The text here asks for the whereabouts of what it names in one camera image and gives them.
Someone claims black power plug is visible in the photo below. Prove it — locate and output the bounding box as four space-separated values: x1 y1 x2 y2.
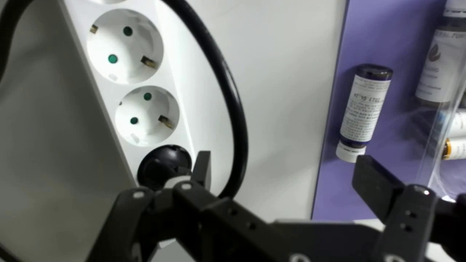
137 144 193 192

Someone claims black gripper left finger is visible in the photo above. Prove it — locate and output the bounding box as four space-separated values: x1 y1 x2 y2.
89 150 274 262

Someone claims small bottle dark cap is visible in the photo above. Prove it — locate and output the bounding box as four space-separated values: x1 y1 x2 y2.
335 64 394 164

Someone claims purple flat box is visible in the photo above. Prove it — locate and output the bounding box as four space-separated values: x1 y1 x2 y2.
310 0 466 224

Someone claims black power cable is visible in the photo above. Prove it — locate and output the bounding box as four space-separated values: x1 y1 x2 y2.
0 0 250 201

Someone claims large bottle white label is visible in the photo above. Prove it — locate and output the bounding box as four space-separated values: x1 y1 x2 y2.
413 0 466 106

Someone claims white power strip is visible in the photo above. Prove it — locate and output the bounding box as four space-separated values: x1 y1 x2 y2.
0 0 217 262

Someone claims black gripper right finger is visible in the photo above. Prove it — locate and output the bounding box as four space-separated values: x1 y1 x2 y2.
351 154 466 262

